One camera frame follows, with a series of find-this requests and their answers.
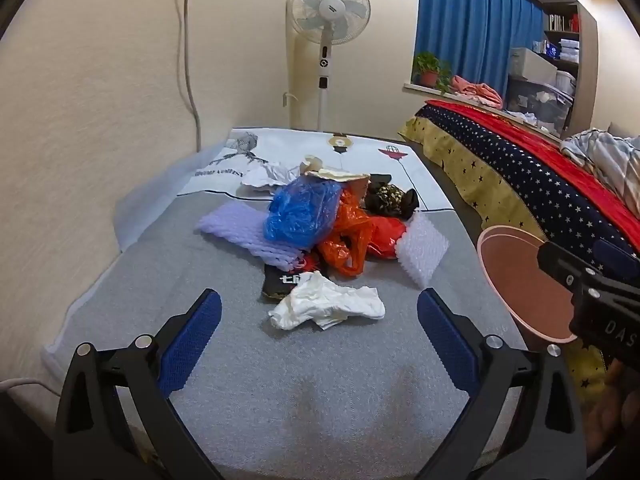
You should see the white paper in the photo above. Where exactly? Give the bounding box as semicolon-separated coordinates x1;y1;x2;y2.
241;160;303;193

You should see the pink folded cloth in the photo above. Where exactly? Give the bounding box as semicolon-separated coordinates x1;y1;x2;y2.
450;75;503;106

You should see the white tissue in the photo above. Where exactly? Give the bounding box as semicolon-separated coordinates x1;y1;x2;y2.
268;271;386;331

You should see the bed with red blanket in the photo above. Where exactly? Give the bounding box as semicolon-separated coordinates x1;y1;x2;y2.
425;100;640;256
417;102;640;281

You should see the orange plastic bag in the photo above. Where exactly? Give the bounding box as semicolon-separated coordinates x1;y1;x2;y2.
317;190;408;276

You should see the purple foam net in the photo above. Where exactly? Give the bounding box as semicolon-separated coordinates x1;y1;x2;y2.
196;204;306;270

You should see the clear storage box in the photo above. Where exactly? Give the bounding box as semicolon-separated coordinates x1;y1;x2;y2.
505;74;573;133

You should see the black snack packet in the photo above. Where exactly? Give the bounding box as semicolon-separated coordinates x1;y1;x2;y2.
261;262;321;306

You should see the person's right hand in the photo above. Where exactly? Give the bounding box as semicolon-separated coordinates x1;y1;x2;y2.
585;360;640;461

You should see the crushed paper cup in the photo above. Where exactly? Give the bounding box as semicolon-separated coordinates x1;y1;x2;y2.
300;155;372;206

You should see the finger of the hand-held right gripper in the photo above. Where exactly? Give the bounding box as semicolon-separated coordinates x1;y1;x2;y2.
536;241;601;291
594;239;640;286

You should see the grey box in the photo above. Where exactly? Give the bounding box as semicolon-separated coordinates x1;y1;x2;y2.
509;47;558;81

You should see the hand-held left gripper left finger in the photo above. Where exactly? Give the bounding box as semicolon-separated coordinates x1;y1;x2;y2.
52;288;226;480

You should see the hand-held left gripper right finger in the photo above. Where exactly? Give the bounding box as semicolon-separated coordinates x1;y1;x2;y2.
416;287;588;480

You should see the white windowsill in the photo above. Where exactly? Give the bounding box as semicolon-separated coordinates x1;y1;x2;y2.
402;84;453;100

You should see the yellow star bed skirt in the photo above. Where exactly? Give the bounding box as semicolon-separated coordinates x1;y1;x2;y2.
398;115;621;406

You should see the white standing fan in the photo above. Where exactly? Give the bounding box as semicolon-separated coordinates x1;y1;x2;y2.
286;0;372;133

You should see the potted green plant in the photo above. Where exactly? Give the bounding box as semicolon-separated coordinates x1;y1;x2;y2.
412;51;453;95

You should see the black gold patterned pouch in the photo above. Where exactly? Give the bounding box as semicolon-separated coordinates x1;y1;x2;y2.
365;175;421;218

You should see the blue curtain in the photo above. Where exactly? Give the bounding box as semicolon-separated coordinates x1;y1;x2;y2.
414;0;546;96

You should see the wooden bookshelf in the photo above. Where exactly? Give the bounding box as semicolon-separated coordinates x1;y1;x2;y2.
542;2;583;136

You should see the blue striped duvet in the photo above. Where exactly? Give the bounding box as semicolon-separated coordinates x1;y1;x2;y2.
560;129;640;216

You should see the pink plastic bin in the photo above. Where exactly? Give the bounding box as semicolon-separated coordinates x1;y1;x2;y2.
476;227;581;343

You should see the blue plastic bag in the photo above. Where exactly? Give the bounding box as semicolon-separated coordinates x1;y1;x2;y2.
263;177;346;251

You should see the row of books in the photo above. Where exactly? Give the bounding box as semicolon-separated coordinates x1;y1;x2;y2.
547;12;581;31

